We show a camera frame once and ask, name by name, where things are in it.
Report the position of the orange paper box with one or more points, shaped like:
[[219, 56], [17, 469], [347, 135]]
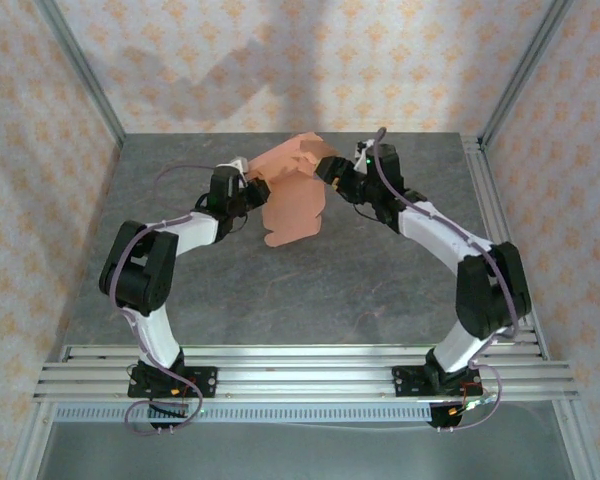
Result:
[[292, 205]]

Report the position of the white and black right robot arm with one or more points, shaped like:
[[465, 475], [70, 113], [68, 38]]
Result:
[[430, 230]]

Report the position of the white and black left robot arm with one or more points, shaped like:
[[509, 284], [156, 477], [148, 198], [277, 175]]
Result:
[[152, 335]]

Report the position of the aluminium side rail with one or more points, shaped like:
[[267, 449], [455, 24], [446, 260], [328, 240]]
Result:
[[495, 225]]

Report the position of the aluminium frame post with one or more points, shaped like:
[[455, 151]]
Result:
[[87, 75], [520, 75]]

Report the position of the aluminium mounting rail beam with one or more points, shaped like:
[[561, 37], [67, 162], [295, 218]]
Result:
[[305, 372]]

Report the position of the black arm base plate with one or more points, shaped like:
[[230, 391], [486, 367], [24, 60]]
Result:
[[405, 381], [207, 382]]

